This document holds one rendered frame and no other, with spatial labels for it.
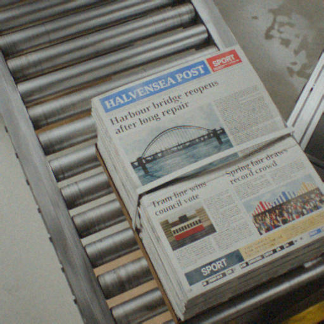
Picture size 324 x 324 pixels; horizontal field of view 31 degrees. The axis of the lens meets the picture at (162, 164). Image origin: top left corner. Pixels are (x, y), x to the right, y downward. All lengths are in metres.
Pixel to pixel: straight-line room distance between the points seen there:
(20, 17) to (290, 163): 0.72
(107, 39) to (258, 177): 0.55
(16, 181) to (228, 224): 1.25
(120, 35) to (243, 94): 0.43
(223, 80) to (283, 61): 1.37
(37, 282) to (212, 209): 1.11
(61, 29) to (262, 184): 0.64
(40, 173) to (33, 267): 0.81
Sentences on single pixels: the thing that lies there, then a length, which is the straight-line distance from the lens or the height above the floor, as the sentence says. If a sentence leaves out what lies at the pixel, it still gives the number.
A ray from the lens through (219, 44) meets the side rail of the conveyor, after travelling 1.36.
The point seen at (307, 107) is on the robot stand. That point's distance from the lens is 2.02.
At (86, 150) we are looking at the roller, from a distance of 1.20.
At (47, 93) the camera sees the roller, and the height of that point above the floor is 0.78.
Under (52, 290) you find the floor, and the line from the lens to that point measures 1.93.
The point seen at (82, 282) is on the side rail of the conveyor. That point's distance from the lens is 1.11.
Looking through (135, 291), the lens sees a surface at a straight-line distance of 1.92.
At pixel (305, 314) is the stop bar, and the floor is 0.82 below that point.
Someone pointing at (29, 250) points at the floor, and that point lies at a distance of 1.97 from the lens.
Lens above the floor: 1.88
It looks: 65 degrees down
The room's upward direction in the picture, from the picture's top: 12 degrees clockwise
